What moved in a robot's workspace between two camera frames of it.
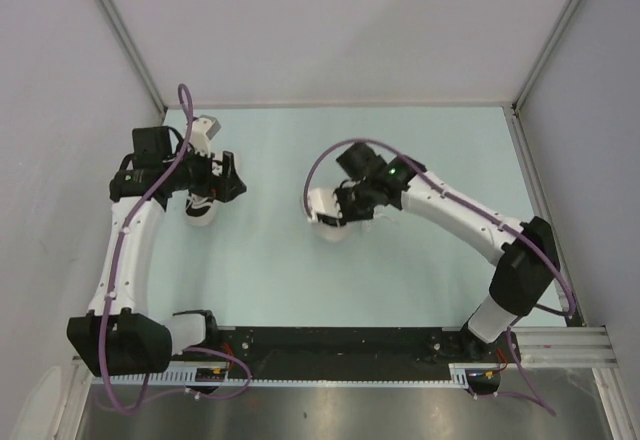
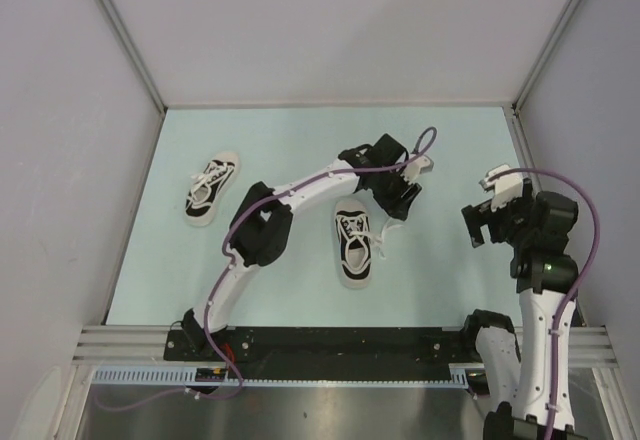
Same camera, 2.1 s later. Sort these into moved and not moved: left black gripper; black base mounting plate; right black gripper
Moved: right black gripper; left black gripper
Not moved: black base mounting plate
